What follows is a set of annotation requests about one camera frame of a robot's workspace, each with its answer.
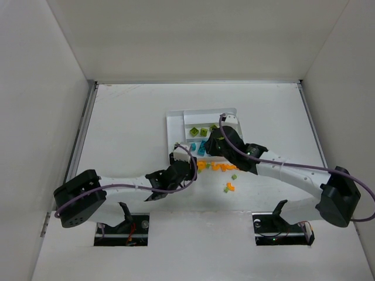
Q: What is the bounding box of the long teal lego brick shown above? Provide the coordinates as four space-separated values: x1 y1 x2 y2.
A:
197 140 206 156

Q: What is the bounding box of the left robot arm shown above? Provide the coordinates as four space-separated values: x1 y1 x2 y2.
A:
53 157 197 228

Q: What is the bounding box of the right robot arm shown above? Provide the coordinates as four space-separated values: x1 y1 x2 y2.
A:
204 126 361 228

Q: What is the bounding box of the green curved lego brick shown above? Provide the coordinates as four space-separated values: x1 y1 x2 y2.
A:
209 124 217 132

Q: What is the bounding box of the small green lego cluster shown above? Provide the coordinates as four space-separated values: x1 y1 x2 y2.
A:
197 162 211 173

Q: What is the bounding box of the orange lego row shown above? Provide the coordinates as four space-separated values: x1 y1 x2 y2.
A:
210 162 238 172

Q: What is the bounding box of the orange arch lego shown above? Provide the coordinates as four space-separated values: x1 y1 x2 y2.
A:
197 161 207 170

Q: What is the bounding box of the white compartment tray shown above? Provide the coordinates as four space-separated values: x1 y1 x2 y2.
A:
166 108 237 162

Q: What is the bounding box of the small orange curved lego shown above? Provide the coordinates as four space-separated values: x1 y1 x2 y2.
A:
226 182 235 191

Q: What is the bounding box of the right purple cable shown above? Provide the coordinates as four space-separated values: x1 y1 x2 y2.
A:
219 113 375 222

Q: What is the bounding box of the purple cable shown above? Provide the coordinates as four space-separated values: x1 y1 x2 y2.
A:
54 145 197 219
219 113 375 222

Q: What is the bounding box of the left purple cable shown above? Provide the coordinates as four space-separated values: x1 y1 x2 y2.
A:
54 145 197 219

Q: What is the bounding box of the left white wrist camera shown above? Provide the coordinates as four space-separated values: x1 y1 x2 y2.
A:
172 143 191 163

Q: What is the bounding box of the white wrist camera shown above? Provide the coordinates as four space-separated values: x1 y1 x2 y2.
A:
221 114 238 128
172 143 191 163

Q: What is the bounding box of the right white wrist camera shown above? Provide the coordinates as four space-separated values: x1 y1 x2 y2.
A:
221 114 238 128

